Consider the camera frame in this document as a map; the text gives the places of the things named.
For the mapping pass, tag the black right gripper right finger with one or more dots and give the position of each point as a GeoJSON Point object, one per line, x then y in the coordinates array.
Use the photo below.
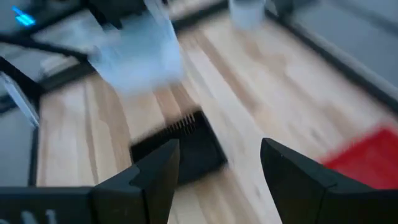
{"type": "Point", "coordinates": [298, 186]}

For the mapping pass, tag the white lampshade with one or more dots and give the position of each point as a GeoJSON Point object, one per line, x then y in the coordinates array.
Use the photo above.
{"type": "Point", "coordinates": [247, 12]}

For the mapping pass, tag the black slotted plastic basket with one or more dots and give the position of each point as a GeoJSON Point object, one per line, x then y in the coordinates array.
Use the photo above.
{"type": "Point", "coordinates": [199, 152]}

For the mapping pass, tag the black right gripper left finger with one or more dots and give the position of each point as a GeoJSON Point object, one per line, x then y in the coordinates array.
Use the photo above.
{"type": "Point", "coordinates": [146, 193]}

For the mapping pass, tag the red slotted plastic basket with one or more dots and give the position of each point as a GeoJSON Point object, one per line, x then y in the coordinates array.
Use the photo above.
{"type": "Point", "coordinates": [367, 158]}

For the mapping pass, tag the blue indicator light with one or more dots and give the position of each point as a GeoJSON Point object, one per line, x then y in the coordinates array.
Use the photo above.
{"type": "Point", "coordinates": [23, 18]}

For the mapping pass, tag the translucent blue plastic basket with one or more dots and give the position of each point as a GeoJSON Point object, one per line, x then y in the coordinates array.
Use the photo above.
{"type": "Point", "coordinates": [136, 53]}

